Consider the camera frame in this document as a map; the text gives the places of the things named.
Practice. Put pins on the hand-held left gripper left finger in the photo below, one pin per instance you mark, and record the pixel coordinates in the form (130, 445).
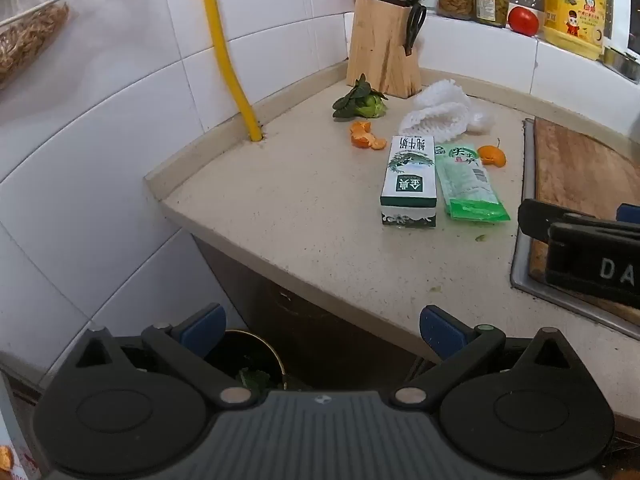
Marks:
(205, 322)

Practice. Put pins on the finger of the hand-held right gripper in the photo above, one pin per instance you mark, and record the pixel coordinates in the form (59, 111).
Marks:
(629, 212)
(540, 217)

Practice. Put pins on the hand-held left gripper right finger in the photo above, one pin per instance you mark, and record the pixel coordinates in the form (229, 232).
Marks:
(440, 325)

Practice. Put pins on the black trash bin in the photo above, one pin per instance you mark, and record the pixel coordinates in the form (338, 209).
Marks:
(250, 355)

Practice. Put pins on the green plastic packet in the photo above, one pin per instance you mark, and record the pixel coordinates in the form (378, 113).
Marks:
(470, 185)

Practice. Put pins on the orange peel with stem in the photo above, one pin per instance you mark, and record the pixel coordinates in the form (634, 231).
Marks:
(492, 156)

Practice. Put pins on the clear plastic bag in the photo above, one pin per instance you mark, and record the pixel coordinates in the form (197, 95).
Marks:
(481, 120)

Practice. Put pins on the green white milk carton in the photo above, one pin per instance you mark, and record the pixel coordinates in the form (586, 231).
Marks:
(409, 180)

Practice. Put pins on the white foam fruit net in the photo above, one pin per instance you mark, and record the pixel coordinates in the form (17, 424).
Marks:
(437, 112)

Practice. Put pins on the curled orange peel piece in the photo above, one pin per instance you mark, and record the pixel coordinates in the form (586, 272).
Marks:
(360, 135)

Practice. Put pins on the steel sink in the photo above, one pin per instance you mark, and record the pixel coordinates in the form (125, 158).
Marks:
(520, 240)

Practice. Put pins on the wooden cutting board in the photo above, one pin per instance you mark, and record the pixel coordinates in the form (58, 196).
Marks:
(580, 175)

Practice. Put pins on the dark brown cabinet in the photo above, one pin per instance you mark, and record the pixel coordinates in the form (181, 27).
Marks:
(310, 310)

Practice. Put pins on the small orange peel piece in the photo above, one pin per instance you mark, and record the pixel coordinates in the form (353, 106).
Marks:
(378, 144)

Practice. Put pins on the red tomato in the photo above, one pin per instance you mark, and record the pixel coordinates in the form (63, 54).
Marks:
(523, 21)

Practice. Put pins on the green leafy vegetable scrap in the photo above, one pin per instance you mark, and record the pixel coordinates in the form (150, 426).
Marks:
(367, 105)

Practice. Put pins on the yellow detergent bottle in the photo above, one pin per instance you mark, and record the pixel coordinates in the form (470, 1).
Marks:
(575, 5)

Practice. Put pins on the labelled glass jar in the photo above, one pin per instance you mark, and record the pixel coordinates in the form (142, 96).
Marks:
(491, 2)

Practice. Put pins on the white printed packet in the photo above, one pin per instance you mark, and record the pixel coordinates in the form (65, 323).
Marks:
(12, 440)

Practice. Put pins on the black kitchen scissors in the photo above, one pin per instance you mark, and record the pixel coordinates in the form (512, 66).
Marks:
(415, 27)

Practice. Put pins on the wooden knife block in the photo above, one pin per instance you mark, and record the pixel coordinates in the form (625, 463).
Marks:
(382, 45)

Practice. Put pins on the yellow pipe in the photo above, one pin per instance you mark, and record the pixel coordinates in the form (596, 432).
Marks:
(225, 55)

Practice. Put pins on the clear bag of dried noodles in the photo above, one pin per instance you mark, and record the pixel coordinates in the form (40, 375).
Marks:
(30, 35)

